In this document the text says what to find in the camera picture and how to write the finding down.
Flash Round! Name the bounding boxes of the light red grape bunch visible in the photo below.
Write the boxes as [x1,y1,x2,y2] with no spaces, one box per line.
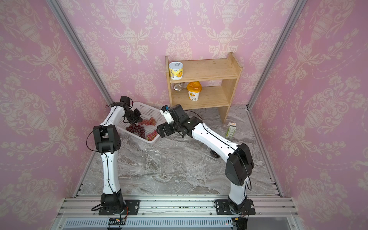
[139,117,157,126]

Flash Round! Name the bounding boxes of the black grape bunch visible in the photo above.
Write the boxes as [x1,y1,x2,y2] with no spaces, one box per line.
[210,150,220,159]

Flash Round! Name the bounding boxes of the clear plastic container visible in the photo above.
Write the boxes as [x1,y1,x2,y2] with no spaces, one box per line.
[209,146,229,162]
[127,148,163,175]

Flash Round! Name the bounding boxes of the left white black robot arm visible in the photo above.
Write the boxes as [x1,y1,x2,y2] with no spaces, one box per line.
[90,96,142,217]

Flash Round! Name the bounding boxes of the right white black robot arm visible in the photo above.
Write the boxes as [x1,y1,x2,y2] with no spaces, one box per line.
[157,104,255,215]

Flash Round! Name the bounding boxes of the dark red grape bunch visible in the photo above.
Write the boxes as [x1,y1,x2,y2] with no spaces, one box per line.
[126,124,146,139]

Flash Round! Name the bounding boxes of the white plastic basket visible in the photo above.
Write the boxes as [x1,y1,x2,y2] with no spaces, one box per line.
[116,102,166,144]

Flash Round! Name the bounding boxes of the pink red grape bunch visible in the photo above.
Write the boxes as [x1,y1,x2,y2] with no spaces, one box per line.
[146,130,158,141]

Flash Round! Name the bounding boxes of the small glass jar on shelf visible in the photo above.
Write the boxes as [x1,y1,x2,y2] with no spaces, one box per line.
[173,82,184,92]

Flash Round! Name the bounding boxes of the orange lid white cup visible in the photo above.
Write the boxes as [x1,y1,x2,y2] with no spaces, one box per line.
[187,81,202,102]

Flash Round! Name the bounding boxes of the wooden two-tier shelf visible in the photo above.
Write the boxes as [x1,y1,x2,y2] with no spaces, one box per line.
[165,52,243,123]

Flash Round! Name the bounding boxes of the green white milk carton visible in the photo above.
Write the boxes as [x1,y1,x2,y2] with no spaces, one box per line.
[226,122,237,139]

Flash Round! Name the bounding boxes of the yellow white can on shelf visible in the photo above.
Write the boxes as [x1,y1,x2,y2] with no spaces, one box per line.
[169,61,184,81]

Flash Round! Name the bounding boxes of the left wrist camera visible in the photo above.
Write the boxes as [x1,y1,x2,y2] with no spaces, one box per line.
[120,96,132,109]

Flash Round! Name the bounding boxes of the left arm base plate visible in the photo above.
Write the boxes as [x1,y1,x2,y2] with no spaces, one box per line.
[99,199,140,216]

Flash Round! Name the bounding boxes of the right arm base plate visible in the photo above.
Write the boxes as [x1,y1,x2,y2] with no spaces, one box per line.
[214,198,256,216]

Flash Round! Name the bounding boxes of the aluminium rail frame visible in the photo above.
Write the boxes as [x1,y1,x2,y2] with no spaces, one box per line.
[52,195,302,230]

